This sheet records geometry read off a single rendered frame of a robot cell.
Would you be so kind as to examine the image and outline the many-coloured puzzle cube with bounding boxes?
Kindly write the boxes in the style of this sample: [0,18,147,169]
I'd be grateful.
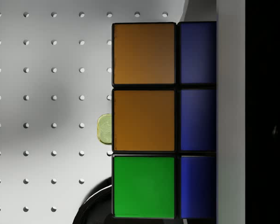
[111,21,217,220]

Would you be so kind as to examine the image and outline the black plate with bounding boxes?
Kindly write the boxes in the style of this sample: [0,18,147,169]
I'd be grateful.
[72,176,217,224]

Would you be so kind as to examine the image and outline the flat-sided can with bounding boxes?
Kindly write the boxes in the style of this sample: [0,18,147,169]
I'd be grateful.
[97,113,113,145]

